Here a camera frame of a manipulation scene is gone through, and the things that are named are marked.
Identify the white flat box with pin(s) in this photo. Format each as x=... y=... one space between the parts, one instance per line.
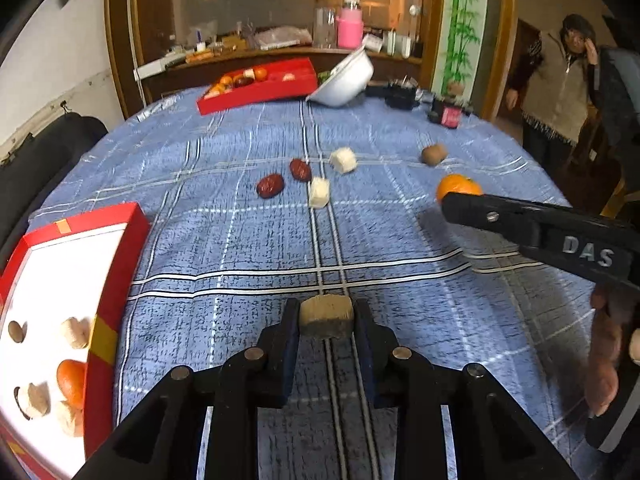
x=155 y=67

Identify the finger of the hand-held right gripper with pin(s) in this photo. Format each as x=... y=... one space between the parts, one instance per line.
x=480 y=215

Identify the small white carton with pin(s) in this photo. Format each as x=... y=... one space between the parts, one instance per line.
x=372 y=43

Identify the large red shallow box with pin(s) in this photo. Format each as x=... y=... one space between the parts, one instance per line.
x=50 y=285

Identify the clear plastic pitcher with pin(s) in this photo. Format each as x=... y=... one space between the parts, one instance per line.
x=325 y=30

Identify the person's right hand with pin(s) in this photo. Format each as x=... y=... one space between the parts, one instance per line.
x=605 y=355

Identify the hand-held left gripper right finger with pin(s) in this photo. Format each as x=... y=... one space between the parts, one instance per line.
x=362 y=355

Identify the pale fruit chunk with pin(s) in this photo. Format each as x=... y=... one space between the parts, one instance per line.
x=326 y=316
x=37 y=400
x=70 y=417
x=76 y=332
x=318 y=192
x=343 y=160

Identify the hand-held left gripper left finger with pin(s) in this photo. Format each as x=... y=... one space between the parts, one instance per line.
x=290 y=355

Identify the white bowl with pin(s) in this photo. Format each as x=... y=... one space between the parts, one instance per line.
x=345 y=82

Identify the black leather sofa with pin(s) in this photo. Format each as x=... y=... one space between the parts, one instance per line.
x=45 y=160

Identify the dark red jar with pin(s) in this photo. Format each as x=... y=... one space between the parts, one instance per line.
x=447 y=114

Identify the clear plastic bag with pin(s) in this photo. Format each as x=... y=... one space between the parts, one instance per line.
x=280 y=37

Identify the brown kiwi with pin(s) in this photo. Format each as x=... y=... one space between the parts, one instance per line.
x=433 y=154

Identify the mixed produce heap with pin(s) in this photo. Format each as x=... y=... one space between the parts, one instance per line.
x=245 y=79

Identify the bamboo painted panel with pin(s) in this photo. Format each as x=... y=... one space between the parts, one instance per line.
x=462 y=25

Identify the black device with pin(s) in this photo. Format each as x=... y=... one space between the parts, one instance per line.
x=395 y=95

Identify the small red tray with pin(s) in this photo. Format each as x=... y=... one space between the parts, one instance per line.
x=260 y=94

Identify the small orange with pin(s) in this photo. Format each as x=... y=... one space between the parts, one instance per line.
x=458 y=186

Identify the green leafy vegetables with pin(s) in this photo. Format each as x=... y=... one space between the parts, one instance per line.
x=325 y=76

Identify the wooden sideboard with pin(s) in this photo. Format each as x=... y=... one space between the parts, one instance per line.
x=200 y=72

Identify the small brown round fruit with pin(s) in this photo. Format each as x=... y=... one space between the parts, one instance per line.
x=17 y=331

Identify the large orange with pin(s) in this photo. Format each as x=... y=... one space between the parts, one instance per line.
x=71 y=382

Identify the pink thermos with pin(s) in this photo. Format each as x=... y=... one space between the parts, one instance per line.
x=349 y=27

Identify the red date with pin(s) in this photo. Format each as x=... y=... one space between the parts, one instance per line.
x=270 y=186
x=300 y=169

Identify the wooden framed glass partition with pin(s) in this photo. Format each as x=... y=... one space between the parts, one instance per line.
x=225 y=0

